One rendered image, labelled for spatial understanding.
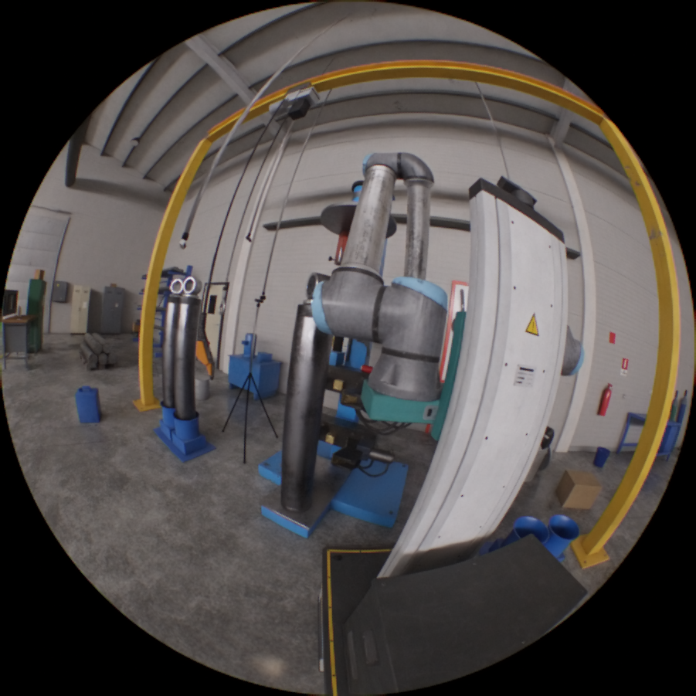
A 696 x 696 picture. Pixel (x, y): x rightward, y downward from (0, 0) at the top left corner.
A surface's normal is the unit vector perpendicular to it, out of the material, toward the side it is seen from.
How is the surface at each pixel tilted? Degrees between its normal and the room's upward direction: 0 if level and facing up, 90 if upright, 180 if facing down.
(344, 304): 85
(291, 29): 173
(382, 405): 90
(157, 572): 0
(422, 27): 173
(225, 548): 0
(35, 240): 90
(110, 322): 90
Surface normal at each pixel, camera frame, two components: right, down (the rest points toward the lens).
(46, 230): 0.93, 0.17
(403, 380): -0.24, -0.31
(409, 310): -0.36, -0.02
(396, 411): 0.07, 0.09
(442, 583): 0.15, -0.99
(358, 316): -0.36, 0.28
